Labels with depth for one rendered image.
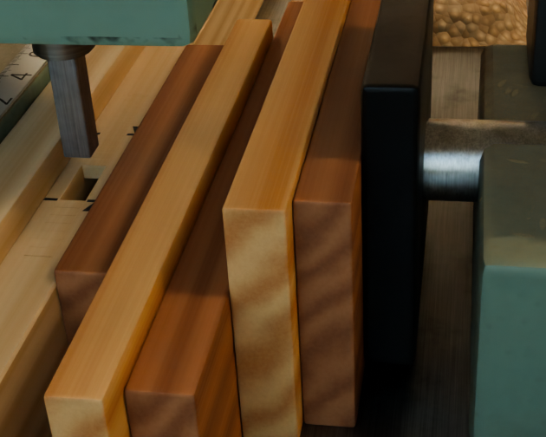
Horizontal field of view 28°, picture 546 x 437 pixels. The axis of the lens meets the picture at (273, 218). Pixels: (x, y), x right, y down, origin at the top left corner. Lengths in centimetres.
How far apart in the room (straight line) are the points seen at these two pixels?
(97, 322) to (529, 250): 11
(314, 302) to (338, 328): 1
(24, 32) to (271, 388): 12
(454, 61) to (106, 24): 26
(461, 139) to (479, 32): 22
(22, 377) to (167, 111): 13
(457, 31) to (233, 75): 19
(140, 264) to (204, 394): 4
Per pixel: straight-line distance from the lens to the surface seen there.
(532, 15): 36
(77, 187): 36
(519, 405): 30
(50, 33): 30
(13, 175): 35
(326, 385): 30
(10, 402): 29
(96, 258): 31
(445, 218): 40
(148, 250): 29
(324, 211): 27
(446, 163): 32
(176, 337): 27
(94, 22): 29
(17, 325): 30
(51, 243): 33
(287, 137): 29
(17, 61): 41
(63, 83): 34
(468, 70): 52
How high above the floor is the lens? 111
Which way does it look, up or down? 32 degrees down
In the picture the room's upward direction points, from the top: 4 degrees counter-clockwise
